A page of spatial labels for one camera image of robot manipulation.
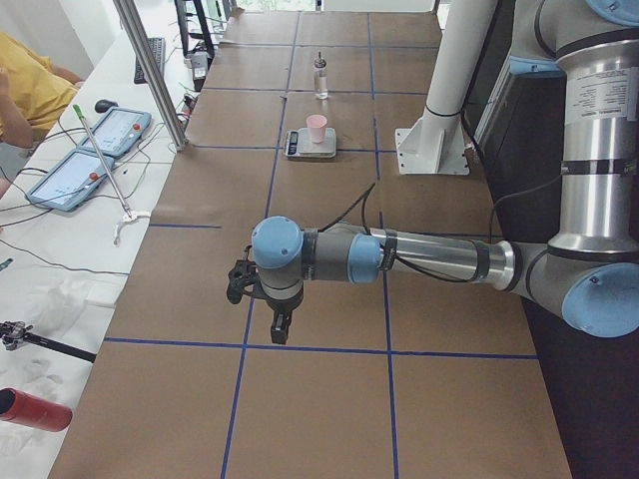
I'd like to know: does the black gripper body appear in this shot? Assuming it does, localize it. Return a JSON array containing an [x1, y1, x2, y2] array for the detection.
[[266, 292, 304, 316]]

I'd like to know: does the pink plastic cup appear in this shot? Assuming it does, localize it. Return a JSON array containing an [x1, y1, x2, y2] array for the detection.
[[306, 114, 327, 144]]

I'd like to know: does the glass sauce bottle steel cap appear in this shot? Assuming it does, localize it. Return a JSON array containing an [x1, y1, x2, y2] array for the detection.
[[314, 51, 328, 100]]

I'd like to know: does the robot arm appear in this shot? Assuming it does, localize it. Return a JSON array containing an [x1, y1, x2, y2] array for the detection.
[[227, 1, 638, 344]]

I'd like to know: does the white digital kitchen scale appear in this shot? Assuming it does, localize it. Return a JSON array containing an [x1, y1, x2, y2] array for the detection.
[[284, 128, 336, 159]]

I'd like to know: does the upper blue teach pendant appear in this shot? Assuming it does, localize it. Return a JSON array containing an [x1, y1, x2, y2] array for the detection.
[[91, 107, 152, 159]]

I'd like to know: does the blue teach pendant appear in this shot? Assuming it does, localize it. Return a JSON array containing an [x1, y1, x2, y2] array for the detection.
[[91, 107, 152, 159], [25, 149, 107, 212]]

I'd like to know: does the lower blue teach pendant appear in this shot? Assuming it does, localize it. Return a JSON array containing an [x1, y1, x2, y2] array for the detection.
[[25, 149, 107, 212]]

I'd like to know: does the black tripod tool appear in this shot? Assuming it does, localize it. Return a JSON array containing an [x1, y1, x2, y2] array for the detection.
[[1, 321, 97, 363]]

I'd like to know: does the black computer mouse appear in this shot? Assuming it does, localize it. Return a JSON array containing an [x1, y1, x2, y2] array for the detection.
[[94, 99, 119, 114]]

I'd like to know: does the red cylinder bottle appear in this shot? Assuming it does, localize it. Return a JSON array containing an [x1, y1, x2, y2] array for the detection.
[[1, 388, 73, 432]]

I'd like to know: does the metal rod green tip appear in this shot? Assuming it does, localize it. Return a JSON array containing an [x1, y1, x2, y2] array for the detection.
[[72, 104, 134, 219]]

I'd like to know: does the black keyboard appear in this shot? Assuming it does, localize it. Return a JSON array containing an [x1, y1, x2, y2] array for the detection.
[[132, 37, 167, 85]]

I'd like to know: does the person in yellow shirt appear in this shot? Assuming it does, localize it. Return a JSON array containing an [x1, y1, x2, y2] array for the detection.
[[1, 32, 84, 150]]

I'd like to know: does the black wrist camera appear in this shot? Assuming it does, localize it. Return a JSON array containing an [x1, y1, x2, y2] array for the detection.
[[226, 245, 261, 304]]

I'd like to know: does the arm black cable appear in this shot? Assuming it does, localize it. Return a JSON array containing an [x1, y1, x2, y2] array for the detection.
[[319, 174, 565, 283]]

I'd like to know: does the white pedestal column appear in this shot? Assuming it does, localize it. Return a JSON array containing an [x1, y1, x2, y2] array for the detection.
[[395, 0, 497, 176]]

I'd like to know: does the aluminium frame post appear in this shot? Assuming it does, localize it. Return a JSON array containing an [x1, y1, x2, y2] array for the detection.
[[114, 0, 188, 152]]

